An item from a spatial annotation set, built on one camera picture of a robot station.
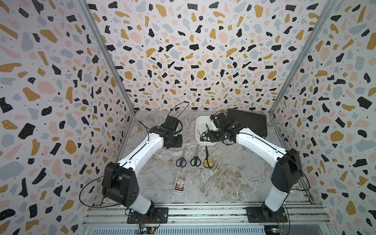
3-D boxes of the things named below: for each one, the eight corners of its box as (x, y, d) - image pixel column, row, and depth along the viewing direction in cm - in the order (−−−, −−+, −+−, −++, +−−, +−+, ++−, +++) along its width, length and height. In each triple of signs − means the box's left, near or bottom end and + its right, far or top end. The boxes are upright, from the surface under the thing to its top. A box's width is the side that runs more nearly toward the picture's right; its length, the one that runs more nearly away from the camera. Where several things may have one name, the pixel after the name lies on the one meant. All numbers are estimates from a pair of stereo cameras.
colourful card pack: (173, 190, 84) (173, 189, 82) (176, 176, 89) (176, 174, 87) (184, 192, 84) (184, 190, 82) (187, 177, 89) (186, 176, 87)
